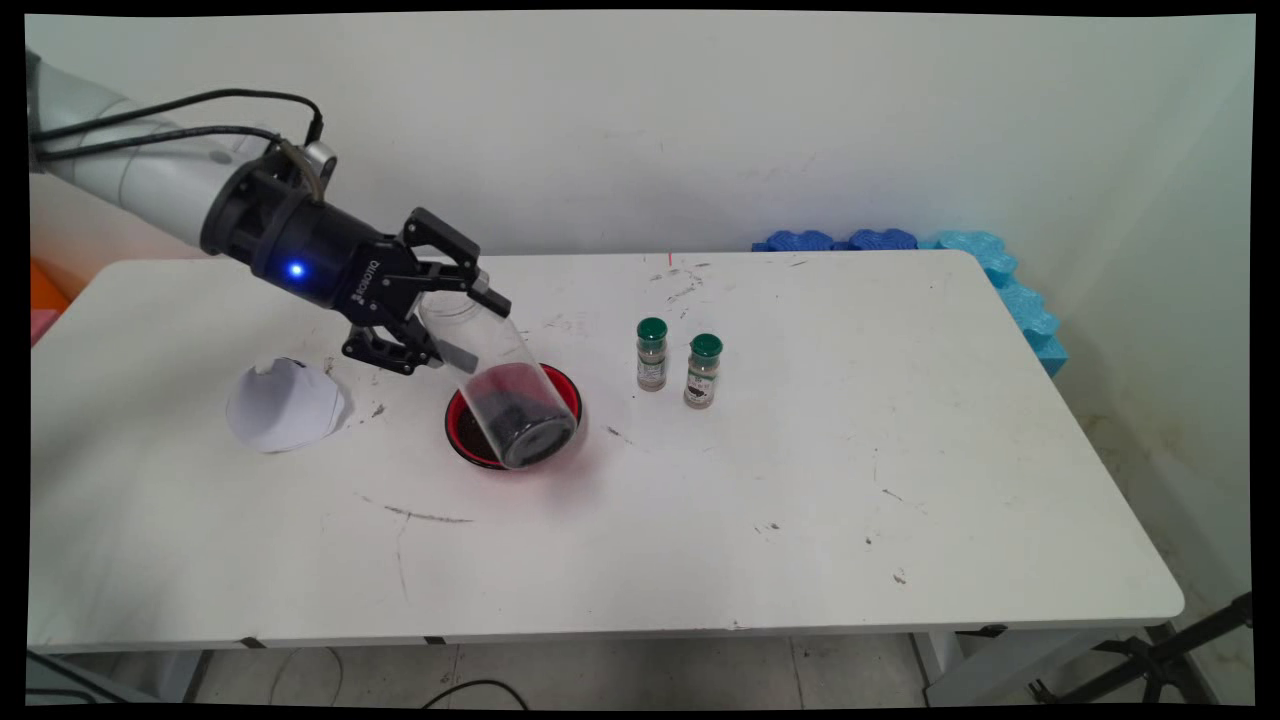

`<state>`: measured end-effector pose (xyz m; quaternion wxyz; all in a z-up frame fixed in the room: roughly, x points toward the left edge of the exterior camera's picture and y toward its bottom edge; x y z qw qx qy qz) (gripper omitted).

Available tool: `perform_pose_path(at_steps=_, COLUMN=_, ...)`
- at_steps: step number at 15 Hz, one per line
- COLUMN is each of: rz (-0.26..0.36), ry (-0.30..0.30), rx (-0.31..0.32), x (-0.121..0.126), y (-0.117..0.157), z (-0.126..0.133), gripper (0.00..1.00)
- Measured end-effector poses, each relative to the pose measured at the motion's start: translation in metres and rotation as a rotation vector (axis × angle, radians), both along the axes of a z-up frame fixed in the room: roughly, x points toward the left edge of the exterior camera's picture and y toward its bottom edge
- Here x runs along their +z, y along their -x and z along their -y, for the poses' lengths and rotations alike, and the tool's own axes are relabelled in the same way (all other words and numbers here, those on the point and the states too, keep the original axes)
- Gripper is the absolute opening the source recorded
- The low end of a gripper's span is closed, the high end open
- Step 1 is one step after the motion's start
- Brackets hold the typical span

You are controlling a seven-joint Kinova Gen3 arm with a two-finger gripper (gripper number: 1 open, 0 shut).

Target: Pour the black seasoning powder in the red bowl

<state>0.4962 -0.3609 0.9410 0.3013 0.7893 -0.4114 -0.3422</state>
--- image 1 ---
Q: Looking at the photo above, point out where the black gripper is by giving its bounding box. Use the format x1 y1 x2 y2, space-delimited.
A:
199 155 513 378

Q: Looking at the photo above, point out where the clear plastic jar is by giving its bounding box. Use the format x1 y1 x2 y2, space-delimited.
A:
418 290 579 471

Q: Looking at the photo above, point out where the red bowl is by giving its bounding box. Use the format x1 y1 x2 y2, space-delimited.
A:
444 361 584 472

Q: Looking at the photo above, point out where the black seeds heap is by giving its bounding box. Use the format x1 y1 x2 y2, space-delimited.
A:
456 400 501 463

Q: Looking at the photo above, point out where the white paper funnel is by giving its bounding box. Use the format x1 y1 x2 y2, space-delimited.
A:
226 357 347 454

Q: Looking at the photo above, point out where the green-capped spice bottle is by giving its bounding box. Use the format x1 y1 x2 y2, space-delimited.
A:
684 333 724 410
636 317 669 392

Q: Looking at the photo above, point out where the orange box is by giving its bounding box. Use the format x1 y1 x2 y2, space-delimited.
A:
30 258 73 313

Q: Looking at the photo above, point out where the light blue foam mat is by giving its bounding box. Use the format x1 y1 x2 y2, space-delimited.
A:
918 230 1069 379

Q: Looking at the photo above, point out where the black tripod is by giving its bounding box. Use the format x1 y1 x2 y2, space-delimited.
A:
1030 592 1253 705

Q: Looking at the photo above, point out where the black cable with tan sleeve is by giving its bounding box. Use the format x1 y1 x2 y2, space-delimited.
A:
35 125 323 201

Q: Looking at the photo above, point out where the black looped floor cable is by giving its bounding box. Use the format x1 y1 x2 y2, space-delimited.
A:
420 680 531 711

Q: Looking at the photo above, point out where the white table leg frame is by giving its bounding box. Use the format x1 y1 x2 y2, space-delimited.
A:
912 628 1101 707

